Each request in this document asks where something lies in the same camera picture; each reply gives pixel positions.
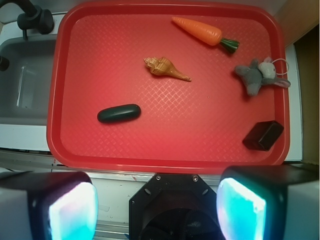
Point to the tan spiral seashell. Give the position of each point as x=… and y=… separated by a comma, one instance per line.
x=164, y=67

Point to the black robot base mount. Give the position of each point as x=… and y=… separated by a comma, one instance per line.
x=174, y=207

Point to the small black box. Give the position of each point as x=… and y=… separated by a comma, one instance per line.
x=263, y=135

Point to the grey toy sink basin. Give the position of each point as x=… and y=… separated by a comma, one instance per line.
x=25, y=85

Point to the red plastic tray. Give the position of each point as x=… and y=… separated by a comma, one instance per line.
x=99, y=63

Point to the grey plush bunny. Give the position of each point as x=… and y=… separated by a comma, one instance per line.
x=259, y=74

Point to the dark oval stone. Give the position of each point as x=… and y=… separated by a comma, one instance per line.
x=120, y=113

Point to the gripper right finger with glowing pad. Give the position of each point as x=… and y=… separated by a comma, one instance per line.
x=269, y=202

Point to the grey toy faucet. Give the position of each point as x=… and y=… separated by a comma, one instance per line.
x=33, y=17

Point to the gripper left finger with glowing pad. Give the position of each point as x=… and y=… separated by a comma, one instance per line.
x=47, y=206

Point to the orange toy carrot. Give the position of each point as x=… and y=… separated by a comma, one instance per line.
x=206, y=33

